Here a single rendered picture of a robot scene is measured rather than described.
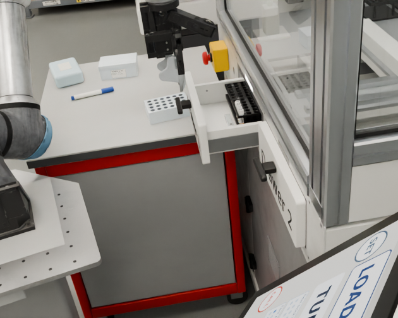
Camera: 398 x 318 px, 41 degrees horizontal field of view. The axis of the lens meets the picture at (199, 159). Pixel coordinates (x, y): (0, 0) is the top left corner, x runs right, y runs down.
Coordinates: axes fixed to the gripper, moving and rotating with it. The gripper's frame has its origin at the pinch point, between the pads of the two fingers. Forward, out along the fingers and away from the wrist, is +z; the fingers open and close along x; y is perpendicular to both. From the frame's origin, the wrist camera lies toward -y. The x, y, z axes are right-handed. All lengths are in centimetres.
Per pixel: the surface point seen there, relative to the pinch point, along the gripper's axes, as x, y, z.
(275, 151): 29.6, -14.7, 3.6
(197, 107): 6.7, -2.2, 3.6
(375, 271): 85, -10, -20
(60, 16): -383, 84, 96
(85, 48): -292, 57, 96
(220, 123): 0.0, -7.9, 12.8
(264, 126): 19.7, -14.8, 3.6
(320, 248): 54, -16, 7
